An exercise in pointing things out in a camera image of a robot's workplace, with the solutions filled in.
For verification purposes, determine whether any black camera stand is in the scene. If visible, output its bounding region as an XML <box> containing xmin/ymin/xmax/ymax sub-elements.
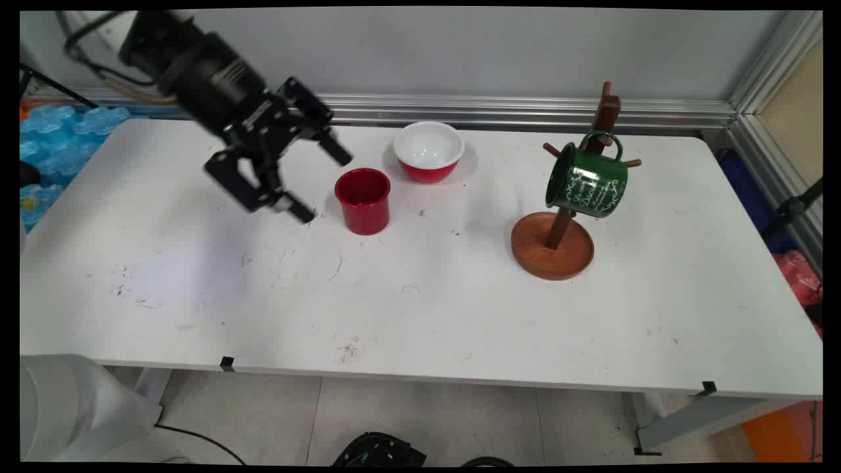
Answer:
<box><xmin>762</xmin><ymin>177</ymin><xmax>823</xmax><ymax>240</ymax></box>

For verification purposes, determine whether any black floor cable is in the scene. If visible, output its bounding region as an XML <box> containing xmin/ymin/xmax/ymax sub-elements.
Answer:
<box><xmin>154</xmin><ymin>424</ymin><xmax>248</xmax><ymax>465</ymax></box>

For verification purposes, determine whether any thin black tripod leg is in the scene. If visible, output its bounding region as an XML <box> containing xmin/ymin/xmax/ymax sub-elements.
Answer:
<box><xmin>20</xmin><ymin>62</ymin><xmax>99</xmax><ymax>110</ymax></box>

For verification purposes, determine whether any blue bin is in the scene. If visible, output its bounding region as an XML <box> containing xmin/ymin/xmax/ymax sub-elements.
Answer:
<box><xmin>716</xmin><ymin>148</ymin><xmax>799</xmax><ymax>254</ymax></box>

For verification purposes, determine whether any wooden mug tree stand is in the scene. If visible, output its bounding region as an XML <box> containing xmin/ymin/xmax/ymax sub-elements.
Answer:
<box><xmin>511</xmin><ymin>81</ymin><xmax>643</xmax><ymax>282</ymax></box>

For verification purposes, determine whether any red bowl white inside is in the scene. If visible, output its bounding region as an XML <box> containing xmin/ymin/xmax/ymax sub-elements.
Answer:
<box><xmin>393</xmin><ymin>121</ymin><xmax>465</xmax><ymax>184</ymax></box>

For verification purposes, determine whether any red plastic bag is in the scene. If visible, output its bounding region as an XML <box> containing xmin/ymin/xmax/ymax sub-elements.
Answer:
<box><xmin>772</xmin><ymin>250</ymin><xmax>823</xmax><ymax>339</ymax></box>

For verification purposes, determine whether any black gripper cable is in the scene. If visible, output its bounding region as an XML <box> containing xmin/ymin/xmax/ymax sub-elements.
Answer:
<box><xmin>64</xmin><ymin>10</ymin><xmax>162</xmax><ymax>87</ymax></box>

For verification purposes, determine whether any grey table leg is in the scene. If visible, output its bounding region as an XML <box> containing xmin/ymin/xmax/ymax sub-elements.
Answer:
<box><xmin>135</xmin><ymin>367</ymin><xmax>173</xmax><ymax>405</ymax></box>
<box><xmin>634</xmin><ymin>391</ymin><xmax>799</xmax><ymax>455</ymax></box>

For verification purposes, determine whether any orange box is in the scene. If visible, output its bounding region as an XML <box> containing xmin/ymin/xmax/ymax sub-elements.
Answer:
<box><xmin>742</xmin><ymin>401</ymin><xmax>823</xmax><ymax>464</ymax></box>

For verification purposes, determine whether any aluminium frame rail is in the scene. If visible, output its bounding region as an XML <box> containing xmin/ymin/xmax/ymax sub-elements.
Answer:
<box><xmin>20</xmin><ymin>10</ymin><xmax>823</xmax><ymax>277</ymax></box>

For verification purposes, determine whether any black device on floor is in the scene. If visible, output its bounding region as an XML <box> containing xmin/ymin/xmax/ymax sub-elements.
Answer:
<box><xmin>332</xmin><ymin>432</ymin><xmax>428</xmax><ymax>467</ymax></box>

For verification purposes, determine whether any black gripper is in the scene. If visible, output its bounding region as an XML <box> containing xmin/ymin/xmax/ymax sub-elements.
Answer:
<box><xmin>118</xmin><ymin>12</ymin><xmax>355</xmax><ymax>225</ymax></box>

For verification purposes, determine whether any red metal cup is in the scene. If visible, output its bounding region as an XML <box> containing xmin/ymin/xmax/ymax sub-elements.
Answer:
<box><xmin>334</xmin><ymin>168</ymin><xmax>392</xmax><ymax>236</ymax></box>

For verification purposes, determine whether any blue water bottle pack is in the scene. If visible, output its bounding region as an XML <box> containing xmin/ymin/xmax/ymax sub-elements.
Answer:
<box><xmin>20</xmin><ymin>105</ymin><xmax>132</xmax><ymax>232</ymax></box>

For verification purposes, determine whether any green enamel mug white print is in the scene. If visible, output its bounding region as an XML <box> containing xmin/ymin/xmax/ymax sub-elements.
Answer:
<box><xmin>545</xmin><ymin>131</ymin><xmax>629</xmax><ymax>219</ymax></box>

